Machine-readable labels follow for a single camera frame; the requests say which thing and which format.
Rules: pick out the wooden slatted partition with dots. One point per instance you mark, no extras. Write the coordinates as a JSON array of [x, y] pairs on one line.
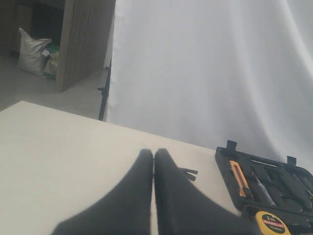
[[84, 40]]

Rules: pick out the grey woven sack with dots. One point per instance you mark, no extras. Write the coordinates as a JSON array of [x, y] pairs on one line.
[[32, 55]]

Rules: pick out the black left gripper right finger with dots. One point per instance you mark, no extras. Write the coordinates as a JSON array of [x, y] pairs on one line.
[[183, 210]]

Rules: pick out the green white bag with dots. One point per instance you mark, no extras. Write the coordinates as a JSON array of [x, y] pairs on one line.
[[51, 66]]

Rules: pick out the black plastic tool case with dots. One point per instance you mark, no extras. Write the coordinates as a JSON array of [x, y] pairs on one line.
[[290, 186]]

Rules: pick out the claw hammer black grip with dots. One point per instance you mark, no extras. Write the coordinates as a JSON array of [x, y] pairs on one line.
[[190, 174]]

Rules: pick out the white backdrop curtain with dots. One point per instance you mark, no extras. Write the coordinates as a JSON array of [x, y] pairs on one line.
[[208, 71]]

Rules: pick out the black backdrop stand pole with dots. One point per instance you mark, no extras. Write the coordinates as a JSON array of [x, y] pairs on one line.
[[105, 93]]

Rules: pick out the orange utility knife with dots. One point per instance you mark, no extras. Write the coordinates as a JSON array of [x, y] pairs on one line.
[[244, 190]]

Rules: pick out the clear handle tester screwdriver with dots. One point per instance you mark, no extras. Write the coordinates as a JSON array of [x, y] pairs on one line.
[[264, 190]]

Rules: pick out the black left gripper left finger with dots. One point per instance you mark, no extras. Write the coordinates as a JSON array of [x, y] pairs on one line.
[[125, 210]]

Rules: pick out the yellow tape measure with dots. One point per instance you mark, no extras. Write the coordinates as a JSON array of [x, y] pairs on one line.
[[270, 224]]

